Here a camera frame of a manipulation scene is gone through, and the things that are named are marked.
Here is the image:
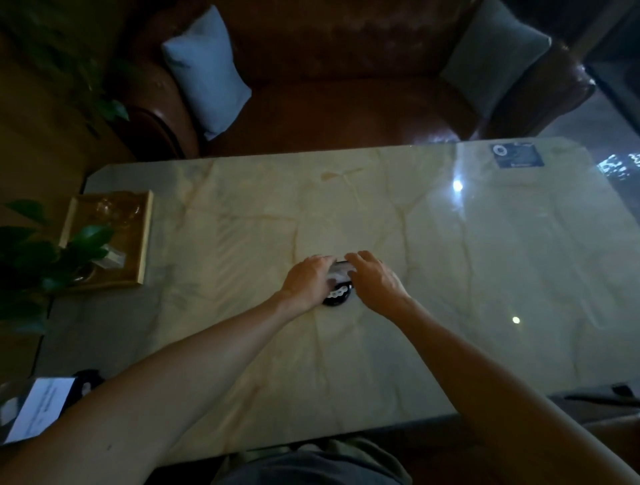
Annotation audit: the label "person's right hand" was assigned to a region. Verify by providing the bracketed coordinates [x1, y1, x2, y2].
[344, 250, 411, 315]

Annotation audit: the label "person's left hand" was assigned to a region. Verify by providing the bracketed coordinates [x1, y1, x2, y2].
[279, 255, 338, 315]

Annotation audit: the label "round black and white container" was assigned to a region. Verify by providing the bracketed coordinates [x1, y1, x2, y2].
[322, 260, 357, 307]

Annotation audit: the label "person's right forearm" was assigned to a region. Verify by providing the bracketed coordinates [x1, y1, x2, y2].
[382, 297, 640, 485]

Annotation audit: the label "person's left forearm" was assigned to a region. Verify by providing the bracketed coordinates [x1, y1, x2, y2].
[0, 291, 313, 485]

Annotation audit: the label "brown leather sofa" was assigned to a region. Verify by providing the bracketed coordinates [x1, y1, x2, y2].
[107, 0, 597, 161]

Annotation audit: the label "blue sticker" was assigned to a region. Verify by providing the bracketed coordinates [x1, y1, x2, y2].
[489, 142, 546, 170]

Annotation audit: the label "person's grey trousers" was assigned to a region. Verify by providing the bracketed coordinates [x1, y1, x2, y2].
[212, 437, 413, 485]

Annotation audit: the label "clear glass vessel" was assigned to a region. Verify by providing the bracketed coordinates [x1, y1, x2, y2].
[92, 192, 143, 228]

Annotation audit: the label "wooden tray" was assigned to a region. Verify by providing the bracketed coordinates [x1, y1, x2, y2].
[58, 190, 154, 290]

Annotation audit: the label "light blue cushion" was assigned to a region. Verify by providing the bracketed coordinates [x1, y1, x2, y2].
[161, 5, 252, 142]

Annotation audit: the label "grey cushion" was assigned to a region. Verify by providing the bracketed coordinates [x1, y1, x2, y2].
[440, 0, 552, 118]

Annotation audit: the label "small black object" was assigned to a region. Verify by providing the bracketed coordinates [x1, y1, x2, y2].
[71, 369, 105, 398]

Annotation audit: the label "green potted plant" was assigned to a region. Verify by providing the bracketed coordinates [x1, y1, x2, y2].
[0, 199, 117, 335]

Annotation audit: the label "green leafy plant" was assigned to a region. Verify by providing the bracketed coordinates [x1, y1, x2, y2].
[0, 0, 132, 138]

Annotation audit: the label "white paper sheet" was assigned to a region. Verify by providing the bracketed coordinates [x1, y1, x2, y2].
[2, 377, 77, 444]

